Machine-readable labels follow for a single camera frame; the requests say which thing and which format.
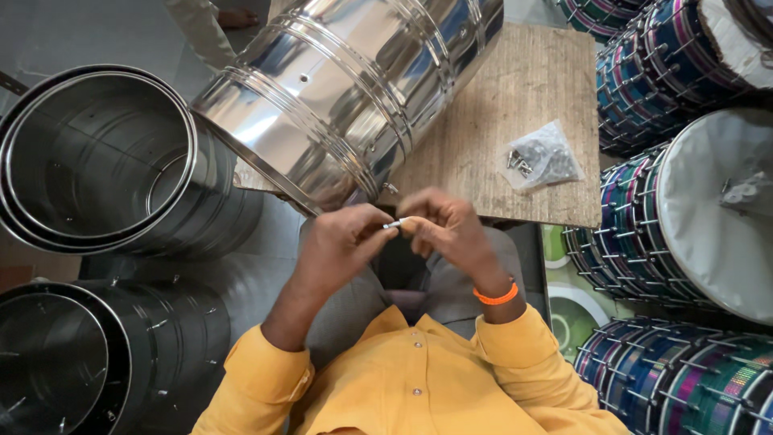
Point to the person's left hand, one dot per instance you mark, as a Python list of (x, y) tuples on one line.
[(335, 247)]

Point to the person's right hand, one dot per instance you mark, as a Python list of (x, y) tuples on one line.
[(459, 238)]

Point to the small silver metal bolt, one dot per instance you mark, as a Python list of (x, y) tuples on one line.
[(394, 224)]

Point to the person's grey trousers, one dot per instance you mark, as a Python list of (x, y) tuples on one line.
[(356, 302)]

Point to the orange wristband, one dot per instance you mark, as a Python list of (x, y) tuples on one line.
[(496, 297)]

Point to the small metal hook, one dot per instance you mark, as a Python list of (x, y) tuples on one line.
[(390, 188)]

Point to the clear plastic bag of bolts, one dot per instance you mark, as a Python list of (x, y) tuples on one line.
[(543, 157)]

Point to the green white patterned mat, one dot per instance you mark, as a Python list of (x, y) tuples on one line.
[(573, 314)]

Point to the person's yellow shirt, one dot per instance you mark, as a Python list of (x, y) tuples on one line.
[(416, 380)]

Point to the worn wooden board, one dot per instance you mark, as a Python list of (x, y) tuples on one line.
[(525, 102)]

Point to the large shiny steel drum shell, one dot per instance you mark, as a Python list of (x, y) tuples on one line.
[(344, 90)]

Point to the colourful drum with white head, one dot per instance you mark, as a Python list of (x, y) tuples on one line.
[(694, 223)]

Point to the steel drum shell with bolts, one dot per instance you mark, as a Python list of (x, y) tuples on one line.
[(121, 356)]

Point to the nested steel drum shells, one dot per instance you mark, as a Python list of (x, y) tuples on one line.
[(102, 157)]

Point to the colourful drum with tension rods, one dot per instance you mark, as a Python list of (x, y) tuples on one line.
[(676, 380), (598, 15)]

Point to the colourful drum with frayed head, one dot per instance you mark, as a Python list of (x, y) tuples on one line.
[(676, 66)]

